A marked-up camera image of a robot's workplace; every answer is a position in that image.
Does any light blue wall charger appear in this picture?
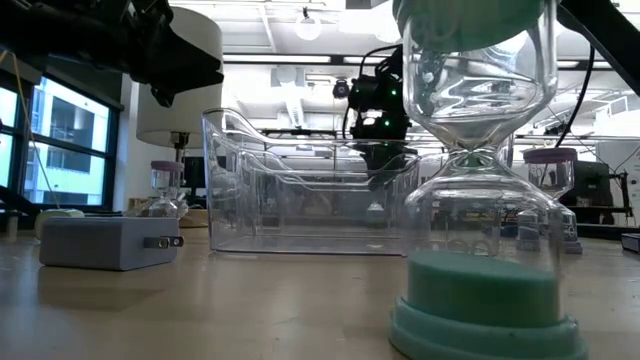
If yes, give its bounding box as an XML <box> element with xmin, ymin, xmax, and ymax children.
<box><xmin>38</xmin><ymin>215</ymin><xmax>185</xmax><ymax>272</ymax></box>

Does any black slanted strut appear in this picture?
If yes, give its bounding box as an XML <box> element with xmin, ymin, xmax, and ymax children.
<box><xmin>0</xmin><ymin>184</ymin><xmax>42</xmax><ymax>217</ymax></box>

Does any lilac capped sand timer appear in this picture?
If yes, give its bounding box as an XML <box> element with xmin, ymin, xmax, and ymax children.
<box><xmin>148</xmin><ymin>159</ymin><xmax>187</xmax><ymax>219</ymax></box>
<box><xmin>517</xmin><ymin>147</ymin><xmax>585</xmax><ymax>256</ymax></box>

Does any white ring ceiling light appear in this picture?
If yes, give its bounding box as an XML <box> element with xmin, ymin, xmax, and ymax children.
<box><xmin>293</xmin><ymin>10</ymin><xmax>324</xmax><ymax>42</ymax></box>

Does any dark framed window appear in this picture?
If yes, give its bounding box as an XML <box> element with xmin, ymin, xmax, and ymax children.
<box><xmin>0</xmin><ymin>74</ymin><xmax>124</xmax><ymax>211</ymax></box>

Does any black aluminium table frame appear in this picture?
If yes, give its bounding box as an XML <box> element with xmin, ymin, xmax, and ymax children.
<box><xmin>0</xmin><ymin>210</ymin><xmax>640</xmax><ymax>242</ymax></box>

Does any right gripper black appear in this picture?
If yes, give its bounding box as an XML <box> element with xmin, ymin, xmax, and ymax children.
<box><xmin>347</xmin><ymin>74</ymin><xmax>419</xmax><ymax>192</ymax></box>

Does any green white wall charger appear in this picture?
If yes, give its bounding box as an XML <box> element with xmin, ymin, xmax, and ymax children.
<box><xmin>33</xmin><ymin>208</ymin><xmax>86</xmax><ymax>240</ymax></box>

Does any black monitor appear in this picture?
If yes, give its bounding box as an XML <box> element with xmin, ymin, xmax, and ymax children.
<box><xmin>182</xmin><ymin>156</ymin><xmax>207</xmax><ymax>190</ymax></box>
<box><xmin>572</xmin><ymin>160</ymin><xmax>612</xmax><ymax>207</ymax></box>

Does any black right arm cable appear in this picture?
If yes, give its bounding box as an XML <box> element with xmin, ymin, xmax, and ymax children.
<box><xmin>553</xmin><ymin>44</ymin><xmax>597</xmax><ymax>149</ymax></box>

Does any white shade table lamp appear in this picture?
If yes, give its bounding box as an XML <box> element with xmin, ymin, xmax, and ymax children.
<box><xmin>135</xmin><ymin>5</ymin><xmax>225</xmax><ymax>229</ymax></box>

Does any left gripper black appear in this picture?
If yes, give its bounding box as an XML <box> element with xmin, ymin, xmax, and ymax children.
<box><xmin>54</xmin><ymin>0</ymin><xmax>225</xmax><ymax>109</ymax></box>

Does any yellow cable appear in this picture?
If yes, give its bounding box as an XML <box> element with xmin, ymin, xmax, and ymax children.
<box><xmin>0</xmin><ymin>47</ymin><xmax>61</xmax><ymax>210</ymax></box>

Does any bright ceiling light panel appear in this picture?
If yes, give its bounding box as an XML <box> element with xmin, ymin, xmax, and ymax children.
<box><xmin>339</xmin><ymin>0</ymin><xmax>401</xmax><ymax>44</ymax></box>

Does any white board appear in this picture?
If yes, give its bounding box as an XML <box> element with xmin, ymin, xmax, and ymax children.
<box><xmin>597</xmin><ymin>141</ymin><xmax>640</xmax><ymax>229</ymax></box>

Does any clear plastic bin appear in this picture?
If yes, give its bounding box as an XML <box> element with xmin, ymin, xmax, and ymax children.
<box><xmin>201</xmin><ymin>107</ymin><xmax>516</xmax><ymax>257</ymax></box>
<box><xmin>279</xmin><ymin>162</ymin><xmax>411</xmax><ymax>230</ymax></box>
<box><xmin>234</xmin><ymin>147</ymin><xmax>419</xmax><ymax>239</ymax></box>

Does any teal capped sand timer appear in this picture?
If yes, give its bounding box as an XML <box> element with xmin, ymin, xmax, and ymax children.
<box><xmin>388</xmin><ymin>0</ymin><xmax>590</xmax><ymax>360</ymax></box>

